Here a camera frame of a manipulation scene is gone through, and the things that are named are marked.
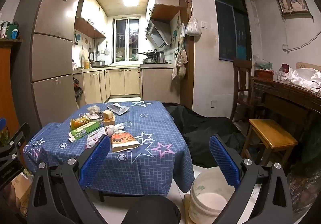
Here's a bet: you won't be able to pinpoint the kitchen counter end unit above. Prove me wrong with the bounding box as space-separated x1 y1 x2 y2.
140 63 181 104

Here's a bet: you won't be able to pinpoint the blue star-print tablecloth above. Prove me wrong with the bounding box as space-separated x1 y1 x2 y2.
24 101 195 198

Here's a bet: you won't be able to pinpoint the red basket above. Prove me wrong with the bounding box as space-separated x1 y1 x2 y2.
254 69 274 80

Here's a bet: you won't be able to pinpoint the small brown cardboard box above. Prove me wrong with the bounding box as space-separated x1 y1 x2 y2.
103 115 116 127

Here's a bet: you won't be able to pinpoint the long upper kitchen cabinet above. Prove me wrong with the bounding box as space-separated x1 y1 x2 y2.
74 0 108 38

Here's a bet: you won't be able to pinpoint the light wooden stool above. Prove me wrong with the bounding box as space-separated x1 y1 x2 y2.
241 119 298 165

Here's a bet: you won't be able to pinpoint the orange wooden cabinet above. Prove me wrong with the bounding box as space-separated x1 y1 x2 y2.
0 39 23 135

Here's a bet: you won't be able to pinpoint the short upper kitchen cabinet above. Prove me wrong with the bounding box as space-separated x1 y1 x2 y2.
146 0 181 24

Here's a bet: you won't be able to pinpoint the hanging clear plastic bag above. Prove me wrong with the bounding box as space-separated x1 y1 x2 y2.
185 6 202 37

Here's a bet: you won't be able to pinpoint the dark wall window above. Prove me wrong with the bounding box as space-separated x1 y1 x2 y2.
212 0 252 61

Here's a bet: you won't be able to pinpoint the orange white packet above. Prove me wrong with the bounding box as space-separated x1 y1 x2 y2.
111 130 139 153

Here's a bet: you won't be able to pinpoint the beige refrigerator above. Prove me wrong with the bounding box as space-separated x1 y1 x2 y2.
12 0 81 129

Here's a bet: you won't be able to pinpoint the steel range hood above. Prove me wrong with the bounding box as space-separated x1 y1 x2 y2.
145 19 174 49

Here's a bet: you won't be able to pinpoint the steel kettle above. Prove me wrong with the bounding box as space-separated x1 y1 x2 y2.
153 51 167 64

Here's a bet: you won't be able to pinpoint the yellow snack packet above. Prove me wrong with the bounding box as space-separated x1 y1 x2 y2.
69 116 92 131

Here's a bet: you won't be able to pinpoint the green white carton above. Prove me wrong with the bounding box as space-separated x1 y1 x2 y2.
68 121 101 142

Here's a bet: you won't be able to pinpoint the hanging blue white bag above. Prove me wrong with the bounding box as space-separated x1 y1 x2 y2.
178 23 186 47

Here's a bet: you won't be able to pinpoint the large clear garbage bag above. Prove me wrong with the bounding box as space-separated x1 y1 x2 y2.
286 159 321 206

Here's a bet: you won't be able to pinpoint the framed elephant picture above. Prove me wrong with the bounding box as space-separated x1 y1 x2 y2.
273 0 310 17

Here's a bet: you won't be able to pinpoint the dark green bag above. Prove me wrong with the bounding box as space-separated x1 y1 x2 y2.
292 124 321 177

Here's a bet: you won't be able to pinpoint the white plastic bag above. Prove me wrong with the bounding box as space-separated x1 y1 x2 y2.
285 67 321 92

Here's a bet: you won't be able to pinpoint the white plastic bucket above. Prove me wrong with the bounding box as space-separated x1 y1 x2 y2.
188 166 237 224

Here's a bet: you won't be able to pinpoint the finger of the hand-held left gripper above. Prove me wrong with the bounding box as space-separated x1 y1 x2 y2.
0 117 32 164

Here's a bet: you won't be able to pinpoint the white red plastic wrapper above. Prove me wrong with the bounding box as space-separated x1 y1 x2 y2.
86 127 108 149

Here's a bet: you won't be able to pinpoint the kitchen window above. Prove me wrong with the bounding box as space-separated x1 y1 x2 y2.
113 17 140 63

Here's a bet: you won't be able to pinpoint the row of lower kitchen cabinets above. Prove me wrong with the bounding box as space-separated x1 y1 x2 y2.
73 68 141 107

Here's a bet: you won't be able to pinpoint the white wall cable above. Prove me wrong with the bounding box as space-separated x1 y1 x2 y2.
282 35 321 53

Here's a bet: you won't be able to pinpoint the white tissue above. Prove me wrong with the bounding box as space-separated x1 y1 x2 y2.
104 124 125 137

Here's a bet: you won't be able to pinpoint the hanging cloth bags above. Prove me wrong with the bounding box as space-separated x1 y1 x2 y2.
172 48 188 80

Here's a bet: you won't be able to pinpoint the black wok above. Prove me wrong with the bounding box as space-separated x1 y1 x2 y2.
137 50 157 58

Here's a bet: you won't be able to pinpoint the black cloth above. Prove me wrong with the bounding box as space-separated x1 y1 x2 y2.
162 102 248 167

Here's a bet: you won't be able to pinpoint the black red bag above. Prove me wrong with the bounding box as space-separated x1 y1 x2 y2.
73 77 83 98

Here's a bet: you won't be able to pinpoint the dark wooden chair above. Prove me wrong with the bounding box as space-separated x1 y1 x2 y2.
231 58 254 121

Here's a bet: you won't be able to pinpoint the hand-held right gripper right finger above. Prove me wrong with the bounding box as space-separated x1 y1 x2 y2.
209 134 294 224

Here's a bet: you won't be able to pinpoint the dark carved wooden table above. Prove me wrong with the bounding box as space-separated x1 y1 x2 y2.
251 77 321 145

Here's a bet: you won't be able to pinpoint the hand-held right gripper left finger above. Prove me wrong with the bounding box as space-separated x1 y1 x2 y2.
27 135 112 224

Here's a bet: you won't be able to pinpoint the pink white wrapper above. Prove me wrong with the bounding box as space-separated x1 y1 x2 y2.
84 113 103 122

